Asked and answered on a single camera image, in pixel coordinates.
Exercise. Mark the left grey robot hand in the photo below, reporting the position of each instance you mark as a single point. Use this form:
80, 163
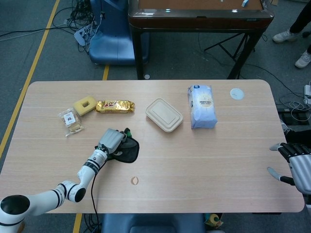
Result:
112, 142

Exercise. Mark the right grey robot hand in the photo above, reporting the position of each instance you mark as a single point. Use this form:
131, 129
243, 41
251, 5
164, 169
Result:
300, 167

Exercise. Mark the green and black cloth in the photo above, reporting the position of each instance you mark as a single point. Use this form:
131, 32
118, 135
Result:
131, 150

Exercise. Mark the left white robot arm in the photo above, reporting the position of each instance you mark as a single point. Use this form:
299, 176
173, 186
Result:
85, 174

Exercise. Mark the gold biscuit packet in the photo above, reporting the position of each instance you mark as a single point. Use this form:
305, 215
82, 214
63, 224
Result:
114, 107

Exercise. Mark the clear bag of cookies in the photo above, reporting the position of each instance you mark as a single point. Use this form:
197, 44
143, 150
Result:
70, 122

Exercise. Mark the yellow sponge with hole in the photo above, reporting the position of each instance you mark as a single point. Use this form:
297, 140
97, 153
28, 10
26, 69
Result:
79, 108

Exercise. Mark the beige lidded lunch box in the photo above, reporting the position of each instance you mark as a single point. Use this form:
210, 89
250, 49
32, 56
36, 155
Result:
164, 115

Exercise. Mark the white power strip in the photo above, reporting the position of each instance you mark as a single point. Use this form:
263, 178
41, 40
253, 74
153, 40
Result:
307, 93

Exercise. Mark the blue robot torso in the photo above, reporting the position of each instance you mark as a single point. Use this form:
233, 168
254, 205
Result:
150, 223

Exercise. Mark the blue white tissue pack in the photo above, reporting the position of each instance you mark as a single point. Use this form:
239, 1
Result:
202, 106

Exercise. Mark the yellow tape roll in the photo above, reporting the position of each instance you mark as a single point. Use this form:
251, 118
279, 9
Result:
215, 220

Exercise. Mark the blue machine base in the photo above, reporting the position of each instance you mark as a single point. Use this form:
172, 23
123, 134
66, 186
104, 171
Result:
111, 41

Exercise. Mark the white sneaker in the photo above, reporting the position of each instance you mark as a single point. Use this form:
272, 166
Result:
285, 36
303, 59

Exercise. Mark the black tripod stand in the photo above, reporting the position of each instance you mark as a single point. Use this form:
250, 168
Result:
230, 49

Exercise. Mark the dark brown mahjong table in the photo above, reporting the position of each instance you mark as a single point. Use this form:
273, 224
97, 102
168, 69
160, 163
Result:
194, 20

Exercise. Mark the black trouser leg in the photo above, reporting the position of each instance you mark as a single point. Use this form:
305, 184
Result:
302, 17

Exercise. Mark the single blue white mahjong tile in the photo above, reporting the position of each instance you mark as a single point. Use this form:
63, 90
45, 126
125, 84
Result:
246, 3

